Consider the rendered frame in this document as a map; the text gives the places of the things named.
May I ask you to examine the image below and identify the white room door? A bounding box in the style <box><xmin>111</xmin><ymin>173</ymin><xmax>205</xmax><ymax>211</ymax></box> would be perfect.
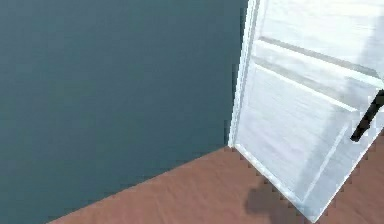
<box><xmin>227</xmin><ymin>0</ymin><xmax>384</xmax><ymax>224</ymax></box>

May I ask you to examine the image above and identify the black door handle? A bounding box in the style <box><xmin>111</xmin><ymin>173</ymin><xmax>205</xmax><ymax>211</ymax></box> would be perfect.
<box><xmin>349</xmin><ymin>89</ymin><xmax>384</xmax><ymax>143</ymax></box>

